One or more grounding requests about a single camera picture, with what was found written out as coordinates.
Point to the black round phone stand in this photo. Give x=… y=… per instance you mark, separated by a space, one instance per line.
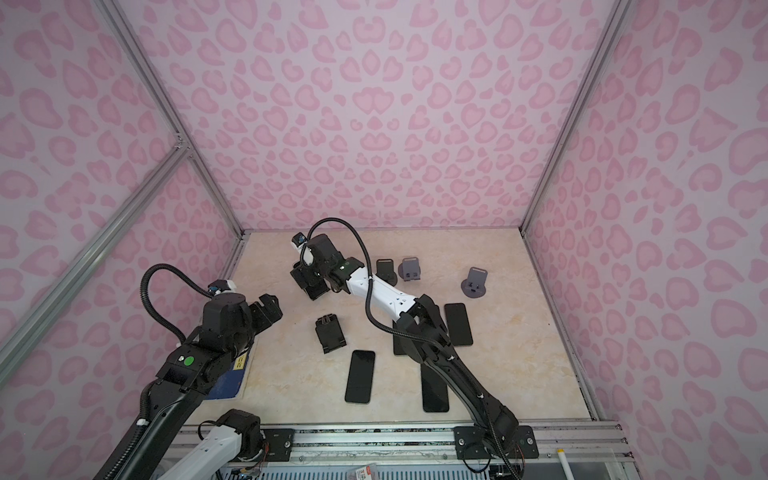
x=385 y=270

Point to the black folding stand, front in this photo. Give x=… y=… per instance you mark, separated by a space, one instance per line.
x=329 y=332

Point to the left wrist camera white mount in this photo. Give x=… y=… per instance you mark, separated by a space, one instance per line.
x=299 y=242

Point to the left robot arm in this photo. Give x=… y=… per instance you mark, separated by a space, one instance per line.
x=182 y=383

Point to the teal-edged phone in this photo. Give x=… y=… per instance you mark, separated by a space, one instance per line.
x=360 y=377

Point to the silver-edged phone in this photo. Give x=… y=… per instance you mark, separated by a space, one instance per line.
x=457 y=321

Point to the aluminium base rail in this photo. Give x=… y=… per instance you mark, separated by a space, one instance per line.
x=432 y=450

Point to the white marker pen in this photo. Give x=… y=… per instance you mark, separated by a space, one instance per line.
x=564 y=462

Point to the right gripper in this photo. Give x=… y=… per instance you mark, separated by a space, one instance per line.
x=304 y=268

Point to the silver phone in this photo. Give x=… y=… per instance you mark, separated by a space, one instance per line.
x=398 y=348

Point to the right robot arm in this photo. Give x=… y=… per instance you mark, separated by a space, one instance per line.
x=417 y=323

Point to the blue pad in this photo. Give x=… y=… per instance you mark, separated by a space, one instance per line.
x=230 y=383

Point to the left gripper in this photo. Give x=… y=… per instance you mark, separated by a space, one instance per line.
x=272 y=307

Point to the small phone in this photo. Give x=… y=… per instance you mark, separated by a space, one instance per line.
x=434 y=391

